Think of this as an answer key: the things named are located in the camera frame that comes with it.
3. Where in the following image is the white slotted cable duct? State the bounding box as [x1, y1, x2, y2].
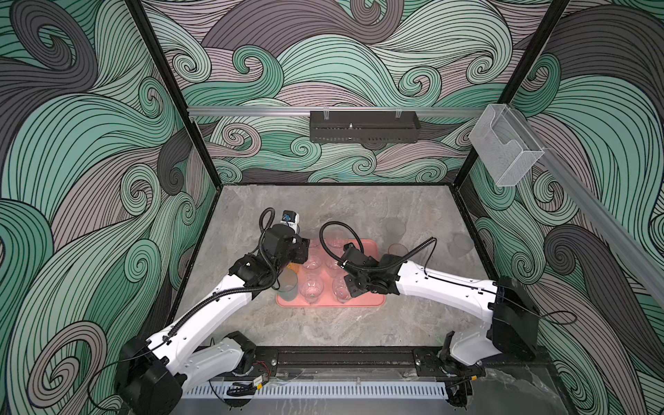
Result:
[183, 380, 448, 400]

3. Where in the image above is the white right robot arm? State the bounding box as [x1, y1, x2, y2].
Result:
[325, 237, 578, 377]

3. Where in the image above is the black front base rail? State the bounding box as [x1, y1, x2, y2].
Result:
[254, 346, 550, 374]

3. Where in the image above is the clear faceted glass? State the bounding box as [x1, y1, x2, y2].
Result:
[302, 252, 324, 273]

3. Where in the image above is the aluminium back wall rail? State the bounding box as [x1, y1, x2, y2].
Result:
[188, 105, 484, 119]

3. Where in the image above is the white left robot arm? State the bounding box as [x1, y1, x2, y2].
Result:
[85, 207, 310, 414]

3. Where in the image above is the pink plastic tray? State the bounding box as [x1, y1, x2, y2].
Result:
[275, 239, 387, 309]

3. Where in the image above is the pink translucent cup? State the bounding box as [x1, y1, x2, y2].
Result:
[387, 244, 410, 257]

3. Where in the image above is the green translucent cup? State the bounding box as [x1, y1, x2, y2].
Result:
[278, 268, 298, 302]

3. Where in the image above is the aluminium right wall rail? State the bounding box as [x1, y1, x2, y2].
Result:
[514, 110, 663, 303]

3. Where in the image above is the black perforated wall shelf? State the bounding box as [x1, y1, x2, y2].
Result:
[309, 112, 422, 145]

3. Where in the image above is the aluminium wall rail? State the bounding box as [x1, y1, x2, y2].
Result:
[188, 105, 484, 119]
[514, 110, 663, 303]

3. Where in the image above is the grey translucent cup right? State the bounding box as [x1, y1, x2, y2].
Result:
[447, 233, 474, 259]

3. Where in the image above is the clear acrylic wall holder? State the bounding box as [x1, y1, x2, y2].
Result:
[469, 104, 544, 188]

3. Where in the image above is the orange translucent cup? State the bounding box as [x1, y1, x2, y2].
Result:
[287, 263, 301, 273]

